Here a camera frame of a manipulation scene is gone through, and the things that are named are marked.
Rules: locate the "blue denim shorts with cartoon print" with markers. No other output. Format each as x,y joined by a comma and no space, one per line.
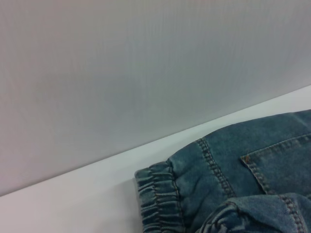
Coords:
243,184

